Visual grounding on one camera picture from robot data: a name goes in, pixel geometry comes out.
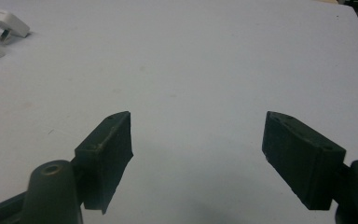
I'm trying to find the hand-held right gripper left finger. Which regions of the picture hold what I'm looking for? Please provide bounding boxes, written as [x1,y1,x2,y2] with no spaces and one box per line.
[74,110,134,216]

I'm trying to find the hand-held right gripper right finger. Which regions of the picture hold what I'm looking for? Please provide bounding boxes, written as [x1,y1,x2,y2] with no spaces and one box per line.
[261,110,347,211]

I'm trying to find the white stapler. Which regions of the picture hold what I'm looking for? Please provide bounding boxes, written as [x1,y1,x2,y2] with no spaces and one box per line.
[0,8,32,43]

